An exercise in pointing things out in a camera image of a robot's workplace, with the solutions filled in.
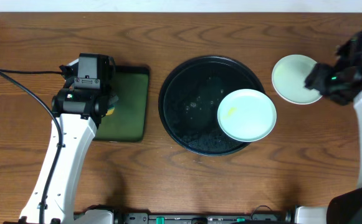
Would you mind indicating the black rectangular water tray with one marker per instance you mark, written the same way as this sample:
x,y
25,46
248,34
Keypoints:
x,y
127,122

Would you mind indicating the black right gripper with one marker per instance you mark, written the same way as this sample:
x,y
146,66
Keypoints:
x,y
316,79

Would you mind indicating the round black serving tray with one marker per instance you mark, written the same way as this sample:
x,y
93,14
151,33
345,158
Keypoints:
x,y
190,97

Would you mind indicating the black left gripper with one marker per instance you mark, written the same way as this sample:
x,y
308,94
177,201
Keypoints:
x,y
109,101

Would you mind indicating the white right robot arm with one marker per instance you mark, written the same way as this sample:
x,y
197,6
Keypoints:
x,y
347,208

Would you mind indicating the green and yellow sponge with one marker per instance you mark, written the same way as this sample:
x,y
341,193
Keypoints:
x,y
110,111

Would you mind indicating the mint green plate front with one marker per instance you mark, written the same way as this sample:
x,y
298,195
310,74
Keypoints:
x,y
246,115

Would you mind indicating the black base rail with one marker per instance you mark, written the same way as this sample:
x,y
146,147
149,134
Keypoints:
x,y
261,214

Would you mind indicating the mint green plate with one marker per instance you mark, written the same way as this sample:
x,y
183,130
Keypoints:
x,y
288,79
246,115

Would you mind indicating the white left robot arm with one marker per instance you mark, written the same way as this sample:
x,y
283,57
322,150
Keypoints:
x,y
53,197

